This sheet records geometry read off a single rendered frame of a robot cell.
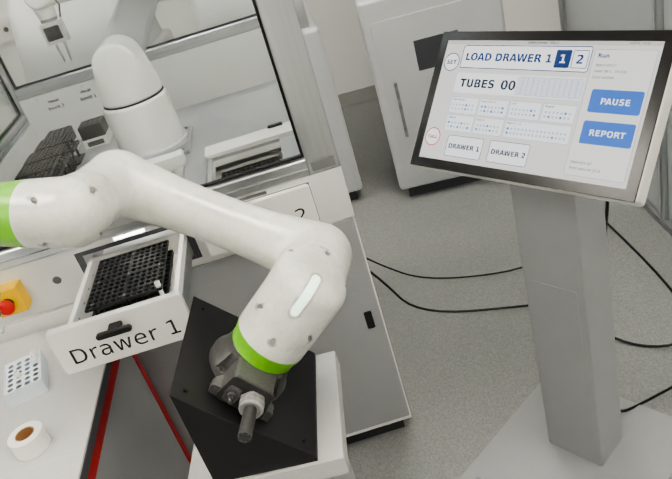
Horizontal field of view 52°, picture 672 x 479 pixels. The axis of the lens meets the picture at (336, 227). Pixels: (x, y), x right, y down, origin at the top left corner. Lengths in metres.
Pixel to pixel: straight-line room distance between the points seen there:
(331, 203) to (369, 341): 0.46
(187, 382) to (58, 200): 0.36
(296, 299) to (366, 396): 1.06
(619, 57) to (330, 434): 0.86
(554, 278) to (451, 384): 0.81
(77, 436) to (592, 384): 1.19
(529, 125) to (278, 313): 0.65
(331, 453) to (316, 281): 0.30
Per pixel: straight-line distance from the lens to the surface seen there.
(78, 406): 1.59
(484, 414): 2.26
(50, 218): 1.19
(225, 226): 1.27
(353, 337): 1.97
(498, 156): 1.45
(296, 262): 1.11
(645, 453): 2.10
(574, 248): 1.58
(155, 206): 1.30
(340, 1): 4.74
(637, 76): 1.37
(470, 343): 2.51
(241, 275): 1.81
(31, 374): 1.71
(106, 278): 1.70
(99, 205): 1.19
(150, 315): 1.48
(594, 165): 1.35
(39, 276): 1.87
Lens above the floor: 1.63
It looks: 29 degrees down
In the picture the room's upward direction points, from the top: 17 degrees counter-clockwise
